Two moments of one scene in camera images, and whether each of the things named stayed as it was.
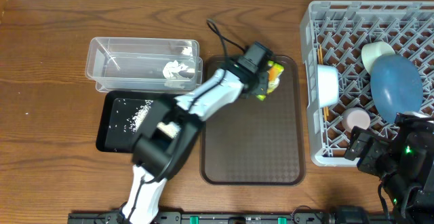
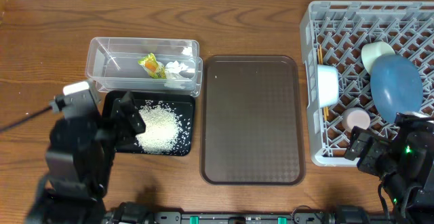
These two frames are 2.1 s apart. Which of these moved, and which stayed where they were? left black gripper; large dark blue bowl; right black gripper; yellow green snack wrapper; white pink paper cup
Moved: left black gripper; yellow green snack wrapper
Stayed: large dark blue bowl; right black gripper; white pink paper cup
